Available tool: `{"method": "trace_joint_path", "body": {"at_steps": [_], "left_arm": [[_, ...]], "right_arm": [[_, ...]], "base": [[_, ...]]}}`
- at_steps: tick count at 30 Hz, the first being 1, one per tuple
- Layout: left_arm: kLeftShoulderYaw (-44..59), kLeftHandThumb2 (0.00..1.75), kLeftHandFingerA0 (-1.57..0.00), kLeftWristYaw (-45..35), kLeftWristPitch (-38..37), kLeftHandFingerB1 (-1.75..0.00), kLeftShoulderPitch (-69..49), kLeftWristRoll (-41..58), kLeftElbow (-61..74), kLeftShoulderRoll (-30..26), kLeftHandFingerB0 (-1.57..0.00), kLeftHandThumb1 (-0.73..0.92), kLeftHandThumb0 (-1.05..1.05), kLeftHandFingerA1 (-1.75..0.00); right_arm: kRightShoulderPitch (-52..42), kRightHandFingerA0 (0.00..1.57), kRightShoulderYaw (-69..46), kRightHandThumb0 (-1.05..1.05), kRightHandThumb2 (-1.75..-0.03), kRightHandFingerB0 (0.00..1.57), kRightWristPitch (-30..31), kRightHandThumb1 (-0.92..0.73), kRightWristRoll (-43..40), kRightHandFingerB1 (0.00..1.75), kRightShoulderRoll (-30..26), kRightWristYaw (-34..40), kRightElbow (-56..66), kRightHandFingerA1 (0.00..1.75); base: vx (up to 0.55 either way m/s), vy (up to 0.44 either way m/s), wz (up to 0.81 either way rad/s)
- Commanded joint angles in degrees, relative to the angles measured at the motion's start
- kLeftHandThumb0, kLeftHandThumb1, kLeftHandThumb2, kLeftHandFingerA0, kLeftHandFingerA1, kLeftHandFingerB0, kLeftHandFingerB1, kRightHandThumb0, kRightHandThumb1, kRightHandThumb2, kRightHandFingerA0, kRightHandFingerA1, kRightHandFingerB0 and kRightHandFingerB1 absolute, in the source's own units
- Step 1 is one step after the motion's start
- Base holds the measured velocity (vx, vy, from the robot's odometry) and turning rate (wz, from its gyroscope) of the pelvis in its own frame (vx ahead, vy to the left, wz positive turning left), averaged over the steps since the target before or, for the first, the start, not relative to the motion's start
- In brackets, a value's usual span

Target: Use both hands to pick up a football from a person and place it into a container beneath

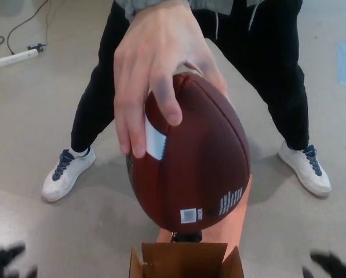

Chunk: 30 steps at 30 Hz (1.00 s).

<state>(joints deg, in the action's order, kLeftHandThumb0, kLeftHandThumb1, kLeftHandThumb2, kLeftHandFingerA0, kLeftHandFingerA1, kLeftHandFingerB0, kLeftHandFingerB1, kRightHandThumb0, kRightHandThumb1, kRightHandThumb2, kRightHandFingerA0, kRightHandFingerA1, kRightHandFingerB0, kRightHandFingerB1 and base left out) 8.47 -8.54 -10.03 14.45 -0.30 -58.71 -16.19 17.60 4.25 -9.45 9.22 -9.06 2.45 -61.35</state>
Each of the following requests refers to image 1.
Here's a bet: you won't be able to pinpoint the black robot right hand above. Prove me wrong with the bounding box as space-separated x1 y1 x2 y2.
301 251 346 278

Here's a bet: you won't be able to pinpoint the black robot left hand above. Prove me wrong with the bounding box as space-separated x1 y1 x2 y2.
0 242 39 278

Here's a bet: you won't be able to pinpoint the person's right hand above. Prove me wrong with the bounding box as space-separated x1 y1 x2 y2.
113 0 228 159

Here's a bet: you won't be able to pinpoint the brown leather football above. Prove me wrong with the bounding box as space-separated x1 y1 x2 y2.
125 72 251 232

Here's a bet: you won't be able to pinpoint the person's grey hoodie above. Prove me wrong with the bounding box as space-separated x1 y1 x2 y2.
114 0 278 19

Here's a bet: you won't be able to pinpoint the person's black trousers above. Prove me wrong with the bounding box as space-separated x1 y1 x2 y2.
70 0 310 153

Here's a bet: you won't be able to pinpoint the white sneaker navy laces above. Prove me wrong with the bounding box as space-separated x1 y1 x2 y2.
41 147 97 203
278 140 332 197

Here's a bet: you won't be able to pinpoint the pink flat board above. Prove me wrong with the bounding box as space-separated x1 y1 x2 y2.
156 172 254 247

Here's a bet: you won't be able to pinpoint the white power strip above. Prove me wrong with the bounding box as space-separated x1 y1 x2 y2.
0 48 39 68

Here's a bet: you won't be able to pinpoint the brown cardboard box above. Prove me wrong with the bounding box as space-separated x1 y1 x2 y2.
129 242 246 278

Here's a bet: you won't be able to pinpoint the black air pump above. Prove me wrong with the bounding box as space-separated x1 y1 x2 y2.
171 230 203 244

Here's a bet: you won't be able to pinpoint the long black cable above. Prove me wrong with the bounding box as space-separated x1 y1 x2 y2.
6 0 50 56

